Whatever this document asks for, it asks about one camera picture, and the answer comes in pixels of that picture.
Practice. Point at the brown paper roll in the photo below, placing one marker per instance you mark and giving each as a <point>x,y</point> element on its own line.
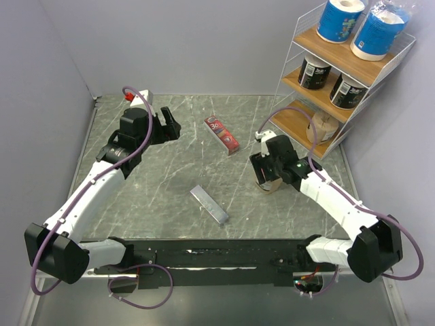
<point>323,128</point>

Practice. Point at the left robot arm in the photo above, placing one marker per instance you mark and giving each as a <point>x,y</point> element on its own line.
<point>55,247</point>

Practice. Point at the red toothpaste box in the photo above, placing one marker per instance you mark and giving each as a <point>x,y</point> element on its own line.
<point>222,135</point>

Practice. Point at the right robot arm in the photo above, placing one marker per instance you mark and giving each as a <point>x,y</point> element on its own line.
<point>373,245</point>

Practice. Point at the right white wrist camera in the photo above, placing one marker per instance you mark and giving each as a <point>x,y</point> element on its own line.
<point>262,138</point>

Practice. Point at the white wire shelf rack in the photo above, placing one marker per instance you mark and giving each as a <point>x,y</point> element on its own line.
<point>295,56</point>

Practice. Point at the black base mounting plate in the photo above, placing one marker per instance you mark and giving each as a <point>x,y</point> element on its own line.
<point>209,262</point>

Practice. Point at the middle wooden shelf board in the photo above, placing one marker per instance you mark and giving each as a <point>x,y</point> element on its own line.
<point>321,98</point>

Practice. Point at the blue clear-wrapped paper roll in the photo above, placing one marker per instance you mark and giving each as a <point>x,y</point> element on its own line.
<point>383,23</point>

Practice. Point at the top wooden shelf board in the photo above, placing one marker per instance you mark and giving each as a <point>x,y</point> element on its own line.
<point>340,56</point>

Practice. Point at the blue printed paper roll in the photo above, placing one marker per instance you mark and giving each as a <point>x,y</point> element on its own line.
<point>338,19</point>

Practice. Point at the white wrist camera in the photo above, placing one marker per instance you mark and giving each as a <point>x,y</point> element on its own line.
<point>136,101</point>
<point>262,138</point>

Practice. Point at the brown roll with bear print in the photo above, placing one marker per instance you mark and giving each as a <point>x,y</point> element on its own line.
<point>269,186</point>

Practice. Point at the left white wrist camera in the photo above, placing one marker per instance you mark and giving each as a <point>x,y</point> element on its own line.
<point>136,101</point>

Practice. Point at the black paper roll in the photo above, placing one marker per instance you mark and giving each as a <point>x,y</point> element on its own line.
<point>347,93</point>

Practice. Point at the silver toothpaste box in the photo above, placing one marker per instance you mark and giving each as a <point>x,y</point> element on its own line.
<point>210,205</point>

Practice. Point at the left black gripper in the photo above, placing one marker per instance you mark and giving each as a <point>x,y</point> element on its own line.
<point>173,128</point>

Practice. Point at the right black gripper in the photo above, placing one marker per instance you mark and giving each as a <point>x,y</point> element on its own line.
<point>258,162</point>

